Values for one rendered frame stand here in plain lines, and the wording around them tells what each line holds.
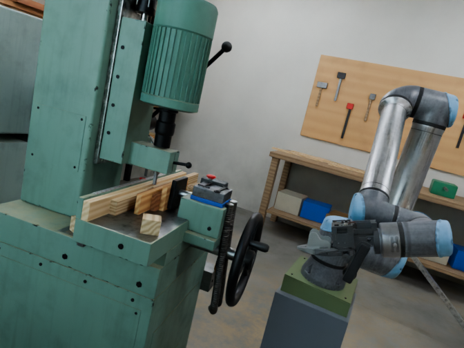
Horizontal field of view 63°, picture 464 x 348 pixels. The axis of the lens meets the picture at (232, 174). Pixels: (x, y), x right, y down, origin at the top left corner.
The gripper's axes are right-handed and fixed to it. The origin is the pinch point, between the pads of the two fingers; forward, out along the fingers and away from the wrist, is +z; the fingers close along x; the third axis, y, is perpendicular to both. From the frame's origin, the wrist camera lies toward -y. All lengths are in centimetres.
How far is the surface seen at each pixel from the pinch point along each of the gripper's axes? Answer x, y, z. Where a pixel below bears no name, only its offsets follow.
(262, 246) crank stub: 4.1, 2.7, 10.0
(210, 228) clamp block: 3.1, 8.0, 24.7
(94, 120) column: 5, 42, 56
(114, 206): 17, 18, 45
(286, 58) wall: -342, 115, 39
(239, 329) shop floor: -97, -77, 52
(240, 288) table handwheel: -8.0, -14.7, 21.4
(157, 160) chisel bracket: -1, 29, 41
